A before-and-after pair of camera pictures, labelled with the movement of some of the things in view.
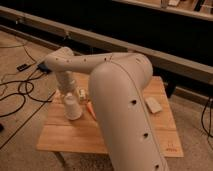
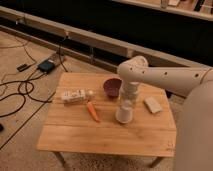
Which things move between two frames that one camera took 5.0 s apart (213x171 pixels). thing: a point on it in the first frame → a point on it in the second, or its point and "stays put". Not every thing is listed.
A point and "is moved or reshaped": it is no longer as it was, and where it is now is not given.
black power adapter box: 43,68 stays put
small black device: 22,67 stays put
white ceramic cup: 72,108 is moved or reshaped
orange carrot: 91,110 stays put
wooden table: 81,135 stays put
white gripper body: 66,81 → 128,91
